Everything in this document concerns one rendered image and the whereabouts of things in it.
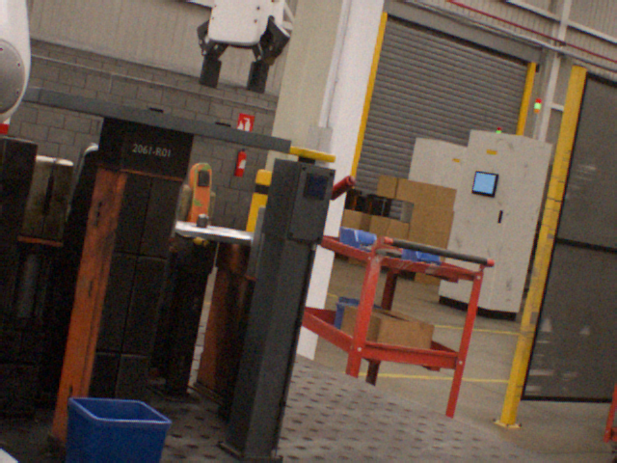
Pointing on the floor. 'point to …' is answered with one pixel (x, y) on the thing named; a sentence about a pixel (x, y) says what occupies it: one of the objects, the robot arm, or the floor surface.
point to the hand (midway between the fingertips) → (231, 82)
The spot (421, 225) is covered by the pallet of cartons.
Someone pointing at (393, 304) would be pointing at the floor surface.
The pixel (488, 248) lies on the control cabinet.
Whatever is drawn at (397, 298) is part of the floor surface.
